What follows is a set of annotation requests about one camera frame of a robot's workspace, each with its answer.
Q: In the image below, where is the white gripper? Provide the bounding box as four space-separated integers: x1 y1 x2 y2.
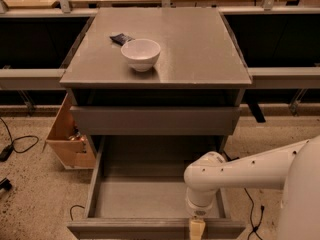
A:
185 188 216 240

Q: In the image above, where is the grey drawer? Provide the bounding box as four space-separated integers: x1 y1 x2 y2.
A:
70 106 240 136
66 135 247 240

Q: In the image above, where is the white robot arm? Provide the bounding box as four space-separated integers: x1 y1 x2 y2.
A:
184 136 320 240

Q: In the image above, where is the open cardboard box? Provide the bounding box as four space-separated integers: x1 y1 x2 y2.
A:
46 95 96 169

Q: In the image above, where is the grey drawer cabinet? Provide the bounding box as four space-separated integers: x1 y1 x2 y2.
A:
59 6 253 172

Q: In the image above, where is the grey top drawer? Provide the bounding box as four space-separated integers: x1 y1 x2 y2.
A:
70 106 240 136

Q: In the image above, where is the white ceramic bowl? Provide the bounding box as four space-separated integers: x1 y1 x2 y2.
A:
121 39 161 72

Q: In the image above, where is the black object at left edge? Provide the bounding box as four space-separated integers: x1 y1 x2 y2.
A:
0 178 12 194

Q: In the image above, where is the dark blue snack packet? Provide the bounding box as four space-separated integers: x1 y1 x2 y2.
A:
110 33 133 46

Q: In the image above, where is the black cable loop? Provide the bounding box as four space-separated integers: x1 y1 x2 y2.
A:
69 204 86 222

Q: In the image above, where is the black left floor cable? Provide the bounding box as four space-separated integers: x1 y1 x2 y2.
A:
0 117 40 162

